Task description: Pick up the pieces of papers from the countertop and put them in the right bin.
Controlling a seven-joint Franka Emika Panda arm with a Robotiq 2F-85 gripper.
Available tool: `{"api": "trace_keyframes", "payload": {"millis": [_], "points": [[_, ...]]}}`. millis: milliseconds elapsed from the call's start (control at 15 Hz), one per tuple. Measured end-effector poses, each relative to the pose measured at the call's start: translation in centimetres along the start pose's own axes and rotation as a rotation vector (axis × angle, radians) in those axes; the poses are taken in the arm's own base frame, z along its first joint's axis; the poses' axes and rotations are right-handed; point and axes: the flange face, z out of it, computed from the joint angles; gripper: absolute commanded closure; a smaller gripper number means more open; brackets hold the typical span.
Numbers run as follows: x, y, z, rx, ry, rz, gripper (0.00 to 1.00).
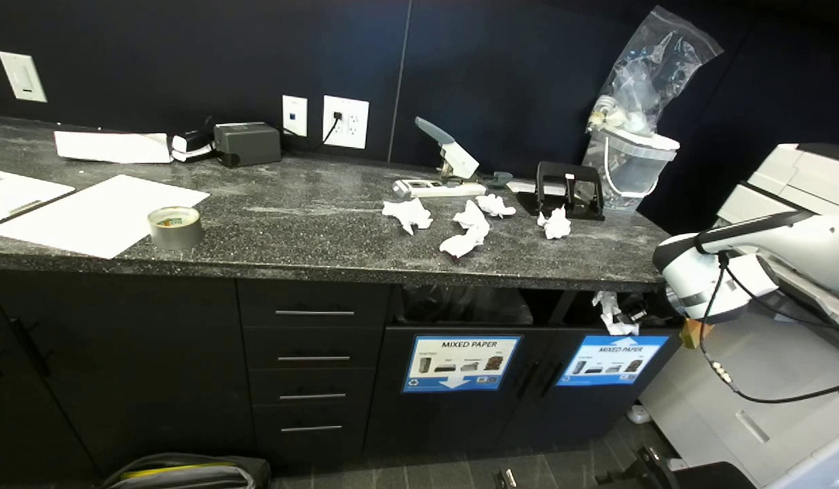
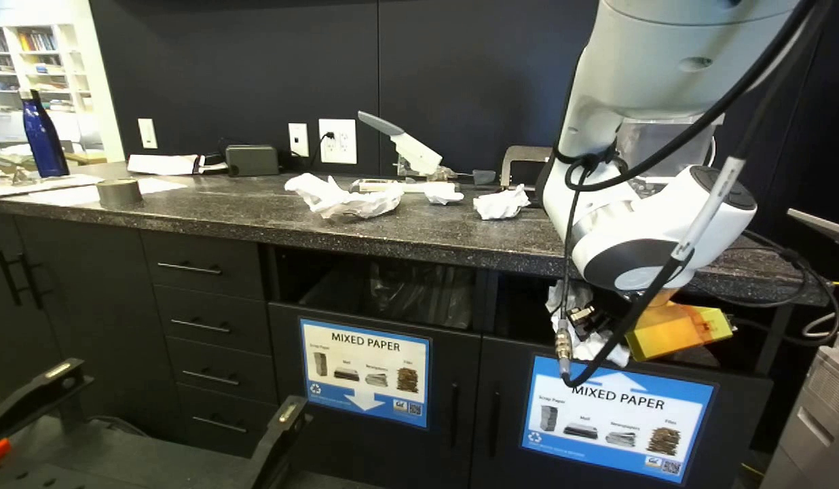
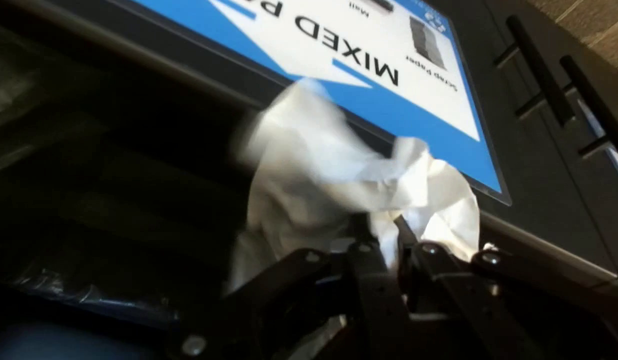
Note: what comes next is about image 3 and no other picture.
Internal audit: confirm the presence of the black bin door handle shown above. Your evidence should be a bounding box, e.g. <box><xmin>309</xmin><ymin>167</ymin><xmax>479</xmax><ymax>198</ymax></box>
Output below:
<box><xmin>492</xmin><ymin>15</ymin><xmax>578</xmax><ymax>130</ymax></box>
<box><xmin>557</xmin><ymin>54</ymin><xmax>618</xmax><ymax>167</ymax></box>

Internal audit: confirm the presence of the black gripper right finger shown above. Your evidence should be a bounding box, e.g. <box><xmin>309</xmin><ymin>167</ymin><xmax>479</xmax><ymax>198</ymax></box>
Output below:
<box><xmin>390</xmin><ymin>214</ymin><xmax>555</xmax><ymax>360</ymax></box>

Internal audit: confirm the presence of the mixed paper sign up arrow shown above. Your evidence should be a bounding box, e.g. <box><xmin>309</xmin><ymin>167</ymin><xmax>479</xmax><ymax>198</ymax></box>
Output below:
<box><xmin>130</xmin><ymin>0</ymin><xmax>514</xmax><ymax>207</ymax></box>

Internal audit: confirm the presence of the black recycling bin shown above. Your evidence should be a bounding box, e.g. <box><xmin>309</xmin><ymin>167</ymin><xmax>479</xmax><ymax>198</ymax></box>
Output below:
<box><xmin>5</xmin><ymin>0</ymin><xmax>618</xmax><ymax>303</ymax></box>

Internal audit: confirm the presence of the black bin liner bag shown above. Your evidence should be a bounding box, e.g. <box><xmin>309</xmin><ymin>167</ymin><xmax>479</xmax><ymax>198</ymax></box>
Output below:
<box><xmin>0</xmin><ymin>19</ymin><xmax>255</xmax><ymax>360</ymax></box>

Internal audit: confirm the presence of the large white paper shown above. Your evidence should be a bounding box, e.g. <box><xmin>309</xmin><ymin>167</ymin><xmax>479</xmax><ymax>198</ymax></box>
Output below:
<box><xmin>224</xmin><ymin>78</ymin><xmax>483</xmax><ymax>296</ymax></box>

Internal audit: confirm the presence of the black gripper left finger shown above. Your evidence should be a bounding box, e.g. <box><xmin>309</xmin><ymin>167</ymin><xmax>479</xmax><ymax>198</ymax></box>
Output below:
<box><xmin>174</xmin><ymin>213</ymin><xmax>424</xmax><ymax>360</ymax></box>

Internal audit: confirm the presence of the black tilt-out bin door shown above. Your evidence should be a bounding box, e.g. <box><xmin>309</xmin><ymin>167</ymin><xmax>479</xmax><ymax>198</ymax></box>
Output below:
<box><xmin>525</xmin><ymin>0</ymin><xmax>618</xmax><ymax>203</ymax></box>

